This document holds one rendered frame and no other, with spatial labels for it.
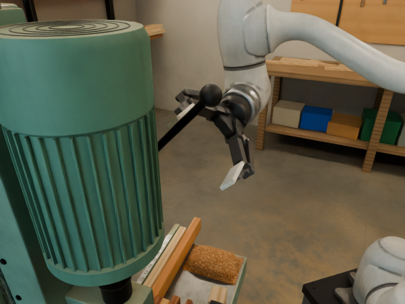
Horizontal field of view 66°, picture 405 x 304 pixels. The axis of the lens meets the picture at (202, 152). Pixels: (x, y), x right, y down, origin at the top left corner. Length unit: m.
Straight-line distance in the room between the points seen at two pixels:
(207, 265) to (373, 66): 0.59
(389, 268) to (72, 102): 0.90
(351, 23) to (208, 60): 1.56
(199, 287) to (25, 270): 0.41
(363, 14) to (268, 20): 2.80
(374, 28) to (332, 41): 2.77
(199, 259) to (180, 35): 3.45
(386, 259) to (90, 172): 0.85
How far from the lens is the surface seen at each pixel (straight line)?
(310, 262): 2.21
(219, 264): 0.83
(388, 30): 3.52
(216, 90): 0.46
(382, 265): 1.03
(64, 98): 0.32
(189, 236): 0.89
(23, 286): 0.62
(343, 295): 1.21
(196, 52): 3.99
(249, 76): 0.74
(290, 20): 0.74
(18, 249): 0.54
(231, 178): 0.53
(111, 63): 0.32
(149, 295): 0.61
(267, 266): 2.11
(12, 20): 0.48
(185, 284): 0.83
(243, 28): 0.72
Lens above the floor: 1.55
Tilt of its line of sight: 28 degrees down
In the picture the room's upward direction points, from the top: straight up
